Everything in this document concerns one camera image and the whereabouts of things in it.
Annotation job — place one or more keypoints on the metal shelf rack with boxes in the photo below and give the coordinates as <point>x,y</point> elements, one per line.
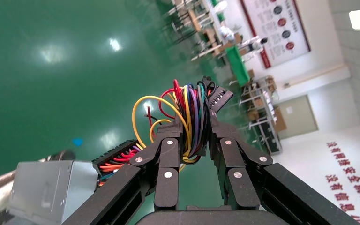
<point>260,102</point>

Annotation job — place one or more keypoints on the red framed wall notice board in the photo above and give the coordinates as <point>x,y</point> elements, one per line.
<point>276,31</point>

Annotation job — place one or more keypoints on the wooden workbenches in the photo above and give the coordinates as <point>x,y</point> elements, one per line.
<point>209,34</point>

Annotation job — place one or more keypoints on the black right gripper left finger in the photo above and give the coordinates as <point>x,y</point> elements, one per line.
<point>166,186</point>

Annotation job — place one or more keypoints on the black pipe joint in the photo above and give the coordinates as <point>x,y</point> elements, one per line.
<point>62,155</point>

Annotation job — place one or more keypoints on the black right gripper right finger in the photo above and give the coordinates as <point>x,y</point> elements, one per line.
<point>245,186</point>

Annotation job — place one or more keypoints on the grey door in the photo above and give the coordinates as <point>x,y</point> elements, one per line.
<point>298,116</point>

